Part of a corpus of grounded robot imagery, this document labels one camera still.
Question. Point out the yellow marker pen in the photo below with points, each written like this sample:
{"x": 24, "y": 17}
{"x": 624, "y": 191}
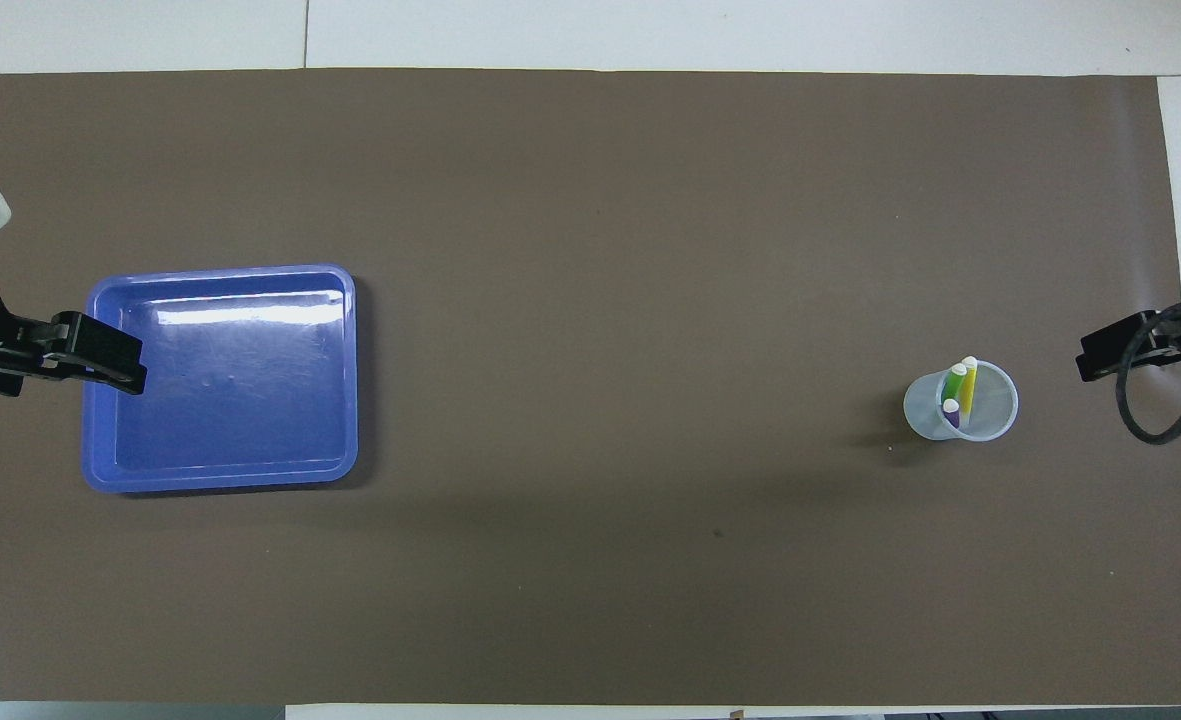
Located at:
{"x": 968, "y": 385}

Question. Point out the green marker pen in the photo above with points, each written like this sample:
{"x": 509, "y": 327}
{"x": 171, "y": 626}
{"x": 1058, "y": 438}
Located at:
{"x": 953, "y": 385}

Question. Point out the purple marker pen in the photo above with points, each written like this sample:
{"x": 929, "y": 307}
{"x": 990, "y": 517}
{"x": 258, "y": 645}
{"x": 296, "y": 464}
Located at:
{"x": 950, "y": 413}

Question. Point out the translucent plastic cup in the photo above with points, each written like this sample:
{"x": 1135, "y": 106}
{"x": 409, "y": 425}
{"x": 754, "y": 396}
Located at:
{"x": 995, "y": 405}

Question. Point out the blue plastic tray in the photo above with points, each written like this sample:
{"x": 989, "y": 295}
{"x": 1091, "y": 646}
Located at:
{"x": 230, "y": 400}

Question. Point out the brown table mat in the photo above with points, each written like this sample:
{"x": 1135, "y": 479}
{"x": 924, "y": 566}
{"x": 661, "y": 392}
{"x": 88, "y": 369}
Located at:
{"x": 600, "y": 300}

